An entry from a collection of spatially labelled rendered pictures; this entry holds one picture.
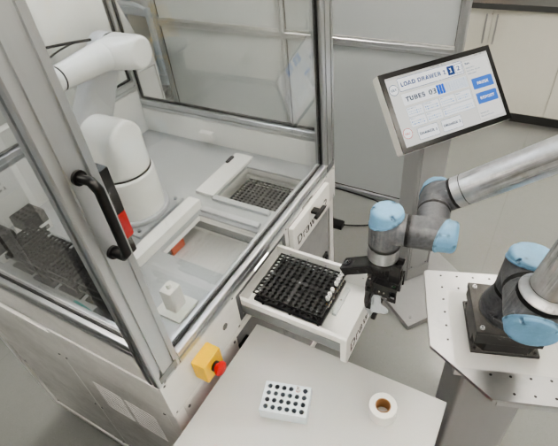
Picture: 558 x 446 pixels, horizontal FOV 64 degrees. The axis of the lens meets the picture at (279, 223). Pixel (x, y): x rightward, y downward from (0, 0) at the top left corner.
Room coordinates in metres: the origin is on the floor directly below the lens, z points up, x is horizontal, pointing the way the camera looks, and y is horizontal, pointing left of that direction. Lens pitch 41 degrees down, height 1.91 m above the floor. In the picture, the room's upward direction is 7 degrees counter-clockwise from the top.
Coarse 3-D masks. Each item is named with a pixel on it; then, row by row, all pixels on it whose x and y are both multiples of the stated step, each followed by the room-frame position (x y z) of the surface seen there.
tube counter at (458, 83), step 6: (456, 78) 1.64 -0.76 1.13; (462, 78) 1.65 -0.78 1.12; (438, 84) 1.61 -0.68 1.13; (444, 84) 1.62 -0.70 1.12; (450, 84) 1.62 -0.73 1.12; (456, 84) 1.63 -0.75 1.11; (462, 84) 1.63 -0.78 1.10; (468, 84) 1.64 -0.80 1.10; (432, 90) 1.59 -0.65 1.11; (438, 90) 1.60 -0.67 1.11; (444, 90) 1.60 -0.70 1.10; (450, 90) 1.61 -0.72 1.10; (432, 96) 1.58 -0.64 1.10
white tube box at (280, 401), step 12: (276, 384) 0.63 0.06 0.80; (288, 384) 0.63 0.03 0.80; (264, 396) 0.60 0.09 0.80; (276, 396) 0.60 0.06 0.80; (288, 396) 0.60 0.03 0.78; (300, 396) 0.59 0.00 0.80; (264, 408) 0.57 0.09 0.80; (276, 408) 0.57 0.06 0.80; (288, 408) 0.57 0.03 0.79; (300, 408) 0.56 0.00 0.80; (288, 420) 0.55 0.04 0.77; (300, 420) 0.54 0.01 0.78
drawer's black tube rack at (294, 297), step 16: (288, 256) 1.01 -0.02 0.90; (272, 272) 0.95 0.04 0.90; (288, 272) 0.94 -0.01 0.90; (304, 272) 0.93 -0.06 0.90; (320, 272) 0.92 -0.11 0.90; (336, 272) 0.92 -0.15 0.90; (256, 288) 0.89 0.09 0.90; (272, 288) 0.91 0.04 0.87; (288, 288) 0.87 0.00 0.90; (304, 288) 0.87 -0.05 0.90; (320, 288) 0.88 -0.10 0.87; (272, 304) 0.84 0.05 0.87; (288, 304) 0.81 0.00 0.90; (304, 304) 0.83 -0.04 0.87; (320, 304) 0.80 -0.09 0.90; (320, 320) 0.77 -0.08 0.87
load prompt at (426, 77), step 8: (448, 64) 1.68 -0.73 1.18; (456, 64) 1.68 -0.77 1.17; (424, 72) 1.64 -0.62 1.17; (432, 72) 1.64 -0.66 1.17; (440, 72) 1.65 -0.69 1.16; (448, 72) 1.65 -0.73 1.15; (456, 72) 1.66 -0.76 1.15; (400, 80) 1.60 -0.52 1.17; (408, 80) 1.60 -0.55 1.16; (416, 80) 1.61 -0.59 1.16; (424, 80) 1.62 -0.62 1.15; (432, 80) 1.62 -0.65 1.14; (440, 80) 1.63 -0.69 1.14; (400, 88) 1.58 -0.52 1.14; (408, 88) 1.58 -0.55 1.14
